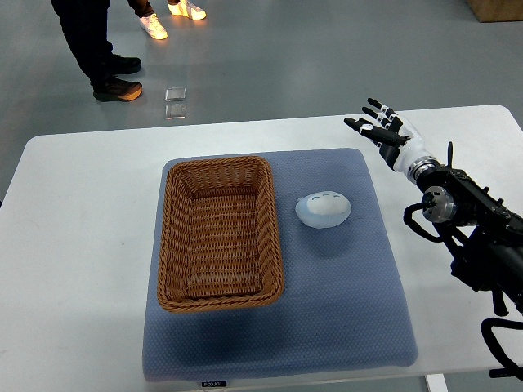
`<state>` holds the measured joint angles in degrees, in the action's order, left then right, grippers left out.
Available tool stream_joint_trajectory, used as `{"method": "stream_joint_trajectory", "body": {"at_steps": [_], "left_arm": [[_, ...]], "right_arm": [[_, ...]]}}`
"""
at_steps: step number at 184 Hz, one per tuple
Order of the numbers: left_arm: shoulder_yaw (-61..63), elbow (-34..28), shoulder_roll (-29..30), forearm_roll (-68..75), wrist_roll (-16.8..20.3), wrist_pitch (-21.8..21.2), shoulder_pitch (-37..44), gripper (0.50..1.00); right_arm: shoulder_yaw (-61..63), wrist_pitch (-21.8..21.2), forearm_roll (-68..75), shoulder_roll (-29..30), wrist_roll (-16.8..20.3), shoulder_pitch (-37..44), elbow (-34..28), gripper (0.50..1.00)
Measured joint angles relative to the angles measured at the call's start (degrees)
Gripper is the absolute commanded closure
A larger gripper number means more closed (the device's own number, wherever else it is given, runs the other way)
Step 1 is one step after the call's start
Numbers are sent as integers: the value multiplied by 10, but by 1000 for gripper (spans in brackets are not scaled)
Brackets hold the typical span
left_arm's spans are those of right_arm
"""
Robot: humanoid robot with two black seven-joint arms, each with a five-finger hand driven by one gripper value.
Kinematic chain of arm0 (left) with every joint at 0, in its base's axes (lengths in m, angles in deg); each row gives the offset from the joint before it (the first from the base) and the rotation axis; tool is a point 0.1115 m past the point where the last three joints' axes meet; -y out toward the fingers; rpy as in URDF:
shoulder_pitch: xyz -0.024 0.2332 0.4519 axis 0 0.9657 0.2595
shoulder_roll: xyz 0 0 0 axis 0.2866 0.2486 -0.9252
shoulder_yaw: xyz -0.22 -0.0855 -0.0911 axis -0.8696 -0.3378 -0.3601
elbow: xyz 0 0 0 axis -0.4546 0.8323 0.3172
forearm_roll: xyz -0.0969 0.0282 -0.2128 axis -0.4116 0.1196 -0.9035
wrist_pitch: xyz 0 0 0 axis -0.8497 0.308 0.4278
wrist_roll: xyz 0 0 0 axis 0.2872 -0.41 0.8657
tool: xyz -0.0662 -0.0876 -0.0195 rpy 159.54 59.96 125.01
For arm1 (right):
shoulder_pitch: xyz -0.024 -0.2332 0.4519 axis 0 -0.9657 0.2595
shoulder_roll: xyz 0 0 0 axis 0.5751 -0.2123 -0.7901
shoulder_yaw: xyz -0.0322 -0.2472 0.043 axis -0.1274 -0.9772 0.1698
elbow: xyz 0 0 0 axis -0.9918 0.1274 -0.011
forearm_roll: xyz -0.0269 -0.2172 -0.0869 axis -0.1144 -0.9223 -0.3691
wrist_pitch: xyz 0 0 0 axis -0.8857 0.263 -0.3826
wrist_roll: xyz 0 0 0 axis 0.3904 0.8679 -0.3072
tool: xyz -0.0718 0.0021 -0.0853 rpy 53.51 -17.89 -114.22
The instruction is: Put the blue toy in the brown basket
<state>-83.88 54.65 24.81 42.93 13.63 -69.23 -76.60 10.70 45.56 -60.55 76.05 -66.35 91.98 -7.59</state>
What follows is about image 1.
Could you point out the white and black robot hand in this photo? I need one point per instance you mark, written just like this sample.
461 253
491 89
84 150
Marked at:
397 139

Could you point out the light blue plush toy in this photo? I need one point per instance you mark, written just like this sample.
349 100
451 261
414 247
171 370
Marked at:
323 210

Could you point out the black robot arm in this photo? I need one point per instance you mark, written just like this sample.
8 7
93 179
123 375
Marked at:
482 235

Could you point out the brown wicker basket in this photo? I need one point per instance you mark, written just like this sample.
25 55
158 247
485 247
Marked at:
219 244

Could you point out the brown cardboard box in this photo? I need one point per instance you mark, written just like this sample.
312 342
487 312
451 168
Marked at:
496 10

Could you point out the blue quilted cushion mat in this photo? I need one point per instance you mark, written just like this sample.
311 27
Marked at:
343 306

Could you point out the white table leg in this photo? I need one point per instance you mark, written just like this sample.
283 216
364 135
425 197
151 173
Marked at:
436 383

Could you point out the person in black trousers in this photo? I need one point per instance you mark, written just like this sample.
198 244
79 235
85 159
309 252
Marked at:
84 25

